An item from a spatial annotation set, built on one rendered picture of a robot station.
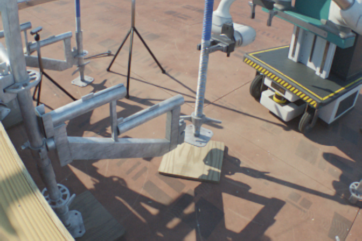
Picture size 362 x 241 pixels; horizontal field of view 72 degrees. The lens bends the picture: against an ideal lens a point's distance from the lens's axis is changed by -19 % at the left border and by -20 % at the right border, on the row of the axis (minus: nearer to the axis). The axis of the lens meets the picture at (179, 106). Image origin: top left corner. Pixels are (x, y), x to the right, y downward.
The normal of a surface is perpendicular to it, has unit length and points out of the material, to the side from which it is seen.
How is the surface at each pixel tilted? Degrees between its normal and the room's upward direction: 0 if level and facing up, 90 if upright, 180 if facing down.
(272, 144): 0
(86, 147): 90
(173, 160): 0
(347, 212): 0
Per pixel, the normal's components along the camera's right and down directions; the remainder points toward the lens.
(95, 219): 0.06, -0.83
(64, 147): 0.70, 0.43
